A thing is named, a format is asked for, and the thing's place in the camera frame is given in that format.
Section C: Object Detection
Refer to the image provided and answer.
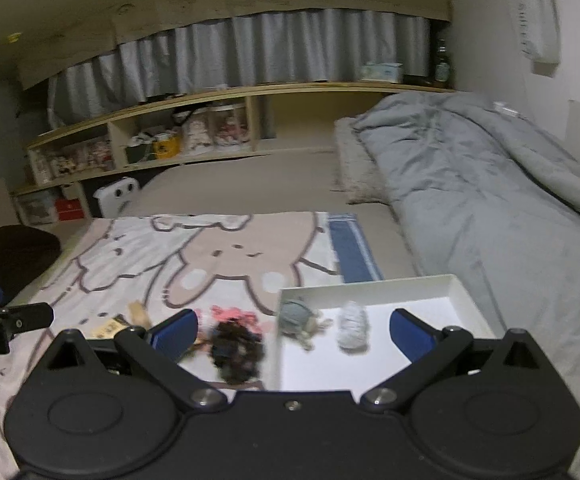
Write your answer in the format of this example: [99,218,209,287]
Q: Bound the doll in clear jar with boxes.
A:
[182,108,213,156]
[212,104,251,147]

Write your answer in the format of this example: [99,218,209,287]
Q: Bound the white appliance with two holes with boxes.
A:
[92,177,142,219]

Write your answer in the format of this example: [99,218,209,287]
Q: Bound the small wooden block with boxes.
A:
[128,302,151,329]

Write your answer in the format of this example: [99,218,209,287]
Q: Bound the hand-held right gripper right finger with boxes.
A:
[362,309,546,414]

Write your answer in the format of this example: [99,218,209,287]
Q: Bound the cartoon printed blanket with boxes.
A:
[0,211,343,461]

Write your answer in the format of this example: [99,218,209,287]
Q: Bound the pink and white crochet toy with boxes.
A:
[194,305,259,332]

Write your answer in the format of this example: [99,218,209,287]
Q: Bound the long wooden shelf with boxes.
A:
[12,82,458,227]

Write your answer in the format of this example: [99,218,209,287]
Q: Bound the grey crochet toy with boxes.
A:
[276,297,331,351]

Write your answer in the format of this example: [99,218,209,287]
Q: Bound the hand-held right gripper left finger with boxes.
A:
[40,309,227,414]

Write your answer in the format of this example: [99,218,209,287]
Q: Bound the grey curtain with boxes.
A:
[47,8,431,129]

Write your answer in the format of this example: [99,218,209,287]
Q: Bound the dark glass bottle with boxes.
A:
[434,35,454,84]

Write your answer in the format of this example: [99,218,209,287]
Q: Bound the blue striped towel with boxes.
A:
[327,212,385,284]

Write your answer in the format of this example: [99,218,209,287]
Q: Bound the dark brown cushion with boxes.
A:
[0,225,64,306]

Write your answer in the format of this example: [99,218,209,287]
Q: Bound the fuzzy beige pillow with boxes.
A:
[331,117,391,206]

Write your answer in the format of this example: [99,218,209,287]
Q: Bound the grey duvet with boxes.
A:
[352,91,580,356]

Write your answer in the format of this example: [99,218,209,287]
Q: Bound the white air conditioner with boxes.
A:
[511,0,561,64]

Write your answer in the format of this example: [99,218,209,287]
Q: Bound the red box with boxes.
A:
[54,198,89,222]

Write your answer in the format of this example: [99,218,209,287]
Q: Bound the white rectangular tray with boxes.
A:
[269,273,498,392]

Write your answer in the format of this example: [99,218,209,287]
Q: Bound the yellow bucket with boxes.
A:
[152,132,181,159]

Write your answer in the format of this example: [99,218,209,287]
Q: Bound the row of small figurines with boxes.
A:
[29,139,116,185]

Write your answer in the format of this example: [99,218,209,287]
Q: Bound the tissue box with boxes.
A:
[359,62,404,84]

